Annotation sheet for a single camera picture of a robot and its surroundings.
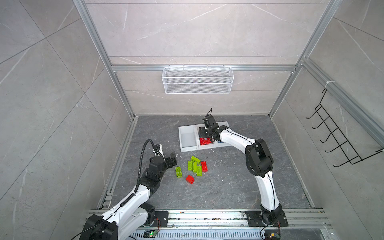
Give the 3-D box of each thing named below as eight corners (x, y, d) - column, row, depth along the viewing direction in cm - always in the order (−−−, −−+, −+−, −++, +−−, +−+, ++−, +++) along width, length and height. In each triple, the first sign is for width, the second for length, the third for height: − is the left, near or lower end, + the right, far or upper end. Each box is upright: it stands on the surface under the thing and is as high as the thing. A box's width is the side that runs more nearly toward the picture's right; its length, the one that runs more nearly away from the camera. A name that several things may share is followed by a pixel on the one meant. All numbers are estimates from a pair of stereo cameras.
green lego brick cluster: (187, 176, 90) (187, 174, 88) (188, 158, 98) (187, 156, 96) (202, 176, 90) (202, 174, 88) (201, 158, 98) (201, 156, 96)
